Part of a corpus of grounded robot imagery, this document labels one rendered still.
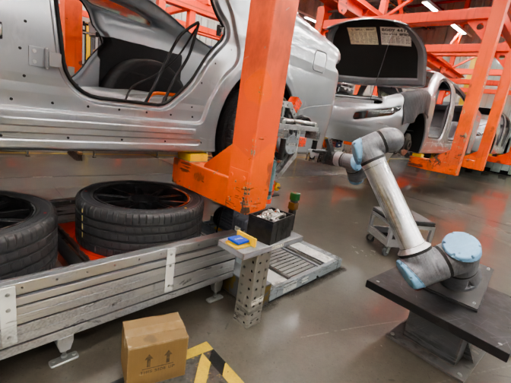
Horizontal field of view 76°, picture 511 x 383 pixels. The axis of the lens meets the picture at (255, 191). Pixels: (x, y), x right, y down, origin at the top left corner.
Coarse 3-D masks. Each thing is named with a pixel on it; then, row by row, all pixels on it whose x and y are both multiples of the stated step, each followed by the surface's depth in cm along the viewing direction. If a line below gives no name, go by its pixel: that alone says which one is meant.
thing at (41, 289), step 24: (192, 240) 158; (216, 240) 167; (72, 264) 122; (96, 264) 125; (120, 264) 132; (144, 264) 140; (168, 264) 148; (0, 288) 104; (24, 288) 109; (48, 288) 115; (72, 288) 120; (96, 288) 127; (168, 288) 152; (0, 312) 105; (24, 312) 111
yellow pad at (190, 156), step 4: (180, 152) 202; (184, 152) 199; (188, 152) 200; (192, 152) 202; (196, 152) 204; (200, 152) 207; (180, 156) 202; (184, 156) 200; (188, 156) 197; (192, 156) 197; (196, 156) 199; (200, 156) 201; (204, 156) 203; (188, 160) 197; (192, 160) 198; (196, 160) 200; (200, 160) 202; (204, 160) 204
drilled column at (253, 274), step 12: (252, 264) 154; (264, 264) 157; (240, 276) 160; (252, 276) 155; (264, 276) 159; (240, 288) 161; (252, 288) 156; (264, 288) 162; (240, 300) 162; (252, 300) 158; (240, 312) 163; (252, 312) 161; (252, 324) 164
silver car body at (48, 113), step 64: (0, 0) 120; (128, 0) 299; (0, 64) 124; (64, 64) 140; (128, 64) 307; (192, 64) 375; (320, 64) 260; (0, 128) 129; (64, 128) 144; (128, 128) 163; (192, 128) 191; (320, 128) 285
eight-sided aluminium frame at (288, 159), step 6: (288, 102) 223; (288, 108) 226; (288, 114) 233; (294, 114) 231; (294, 132) 243; (288, 156) 245; (294, 156) 244; (288, 162) 241; (276, 168) 241; (282, 168) 238; (276, 174) 235; (282, 174) 240
